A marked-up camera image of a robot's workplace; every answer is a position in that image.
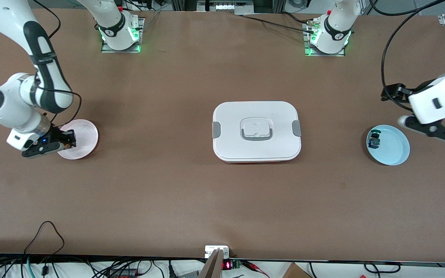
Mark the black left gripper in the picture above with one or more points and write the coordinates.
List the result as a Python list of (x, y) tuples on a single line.
[(397, 92)]

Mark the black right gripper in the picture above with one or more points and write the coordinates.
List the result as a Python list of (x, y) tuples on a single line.
[(59, 134)]

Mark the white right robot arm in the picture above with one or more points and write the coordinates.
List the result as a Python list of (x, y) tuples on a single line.
[(14, 104)]

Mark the pink round plate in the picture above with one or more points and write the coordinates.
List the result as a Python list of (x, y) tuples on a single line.
[(85, 135)]

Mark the light blue round plate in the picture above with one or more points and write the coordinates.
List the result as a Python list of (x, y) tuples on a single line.
[(394, 146)]

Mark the white lunch box grey clips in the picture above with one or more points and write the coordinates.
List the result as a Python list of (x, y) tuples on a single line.
[(257, 150)]

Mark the metal control box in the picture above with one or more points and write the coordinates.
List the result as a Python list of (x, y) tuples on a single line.
[(224, 7)]

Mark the small white device box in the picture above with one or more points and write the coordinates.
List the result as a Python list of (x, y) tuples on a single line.
[(216, 250)]

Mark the grey slanted bar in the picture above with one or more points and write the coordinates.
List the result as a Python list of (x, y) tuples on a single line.
[(211, 266)]

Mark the brown cardboard box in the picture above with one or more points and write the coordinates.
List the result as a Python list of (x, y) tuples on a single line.
[(296, 272)]

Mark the red digit display module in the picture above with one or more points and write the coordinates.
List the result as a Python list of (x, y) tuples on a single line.
[(228, 265)]

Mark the green push button switch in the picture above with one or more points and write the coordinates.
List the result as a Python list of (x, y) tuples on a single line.
[(374, 139)]

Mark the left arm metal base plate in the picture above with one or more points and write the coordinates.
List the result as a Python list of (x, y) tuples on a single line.
[(306, 53)]

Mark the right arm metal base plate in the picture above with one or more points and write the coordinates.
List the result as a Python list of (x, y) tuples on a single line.
[(104, 50)]

